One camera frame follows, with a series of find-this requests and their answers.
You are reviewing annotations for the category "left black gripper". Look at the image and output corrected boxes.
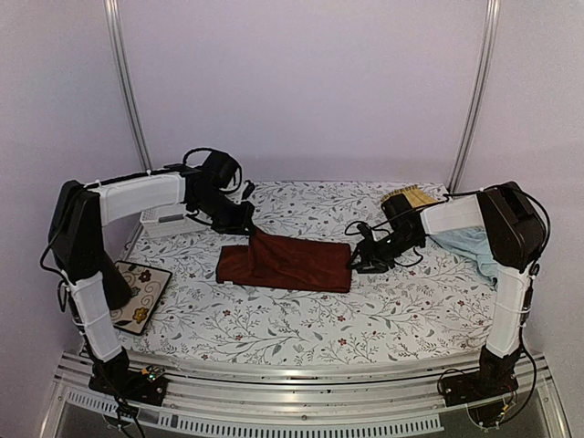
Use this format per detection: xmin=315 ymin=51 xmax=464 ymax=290
xmin=193 ymin=189 xmax=257 ymax=235

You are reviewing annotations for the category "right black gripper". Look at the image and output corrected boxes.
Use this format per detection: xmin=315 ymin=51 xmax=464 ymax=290
xmin=348 ymin=229 xmax=423 ymax=274

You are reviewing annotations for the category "dark red towel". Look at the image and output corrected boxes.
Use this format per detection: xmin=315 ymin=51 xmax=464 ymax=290
xmin=215 ymin=229 xmax=352 ymax=293

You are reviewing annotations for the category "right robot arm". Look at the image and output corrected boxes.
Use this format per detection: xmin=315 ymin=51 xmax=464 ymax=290
xmin=348 ymin=182 xmax=551 ymax=398

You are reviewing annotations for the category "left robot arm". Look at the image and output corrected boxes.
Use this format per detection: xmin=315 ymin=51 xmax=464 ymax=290
xmin=41 ymin=148 xmax=255 ymax=396

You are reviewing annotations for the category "white perforated plastic basket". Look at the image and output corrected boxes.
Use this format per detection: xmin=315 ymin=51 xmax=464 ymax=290
xmin=140 ymin=203 xmax=211 ymax=238

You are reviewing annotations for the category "floral patterned table mat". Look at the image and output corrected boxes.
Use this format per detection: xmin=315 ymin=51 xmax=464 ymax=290
xmin=93 ymin=180 xmax=521 ymax=367

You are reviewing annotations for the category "woven bamboo tray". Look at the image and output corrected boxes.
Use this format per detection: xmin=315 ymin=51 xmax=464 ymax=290
xmin=381 ymin=184 xmax=437 ymax=207

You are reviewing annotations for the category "floral square ceramic plate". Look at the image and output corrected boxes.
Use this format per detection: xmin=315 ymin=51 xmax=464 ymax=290
xmin=110 ymin=260 xmax=172 ymax=336

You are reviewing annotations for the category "light blue towel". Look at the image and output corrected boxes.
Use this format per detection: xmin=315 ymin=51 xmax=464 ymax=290
xmin=430 ymin=227 xmax=498 ymax=286

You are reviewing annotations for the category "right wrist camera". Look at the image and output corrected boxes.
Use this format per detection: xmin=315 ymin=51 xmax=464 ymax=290
xmin=357 ymin=222 xmax=375 ymax=242

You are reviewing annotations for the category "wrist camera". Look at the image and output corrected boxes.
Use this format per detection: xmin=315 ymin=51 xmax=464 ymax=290
xmin=241 ymin=180 xmax=256 ymax=201
xmin=357 ymin=222 xmax=375 ymax=242

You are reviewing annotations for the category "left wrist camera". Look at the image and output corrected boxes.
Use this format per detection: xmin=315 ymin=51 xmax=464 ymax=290
xmin=241 ymin=180 xmax=256 ymax=201

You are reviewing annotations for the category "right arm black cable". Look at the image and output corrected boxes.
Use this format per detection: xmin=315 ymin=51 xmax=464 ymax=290
xmin=343 ymin=214 xmax=425 ymax=268

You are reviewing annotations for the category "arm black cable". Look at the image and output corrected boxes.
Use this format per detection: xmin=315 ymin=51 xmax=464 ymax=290
xmin=343 ymin=214 xmax=425 ymax=268
xmin=182 ymin=146 xmax=243 ymax=193

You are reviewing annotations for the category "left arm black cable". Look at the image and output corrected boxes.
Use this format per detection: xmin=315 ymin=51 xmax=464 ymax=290
xmin=182 ymin=146 xmax=243 ymax=193

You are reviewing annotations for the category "front aluminium rail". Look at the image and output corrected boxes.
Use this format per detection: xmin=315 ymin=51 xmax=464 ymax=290
xmin=41 ymin=353 xmax=571 ymax=437

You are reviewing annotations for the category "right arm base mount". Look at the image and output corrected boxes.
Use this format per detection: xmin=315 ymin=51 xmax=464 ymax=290
xmin=436 ymin=368 xmax=519 ymax=407

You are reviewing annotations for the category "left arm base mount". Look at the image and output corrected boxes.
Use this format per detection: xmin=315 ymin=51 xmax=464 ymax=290
xmin=89 ymin=364 xmax=169 ymax=407

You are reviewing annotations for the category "left aluminium frame post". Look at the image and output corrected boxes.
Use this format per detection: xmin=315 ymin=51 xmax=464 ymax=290
xmin=103 ymin=0 xmax=152 ymax=171

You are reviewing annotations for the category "aluminium frame post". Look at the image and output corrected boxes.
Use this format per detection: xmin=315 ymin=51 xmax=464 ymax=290
xmin=103 ymin=0 xmax=152 ymax=171
xmin=446 ymin=0 xmax=501 ymax=193

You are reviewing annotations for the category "right aluminium frame post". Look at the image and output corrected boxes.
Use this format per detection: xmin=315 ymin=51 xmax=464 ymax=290
xmin=446 ymin=0 xmax=501 ymax=193

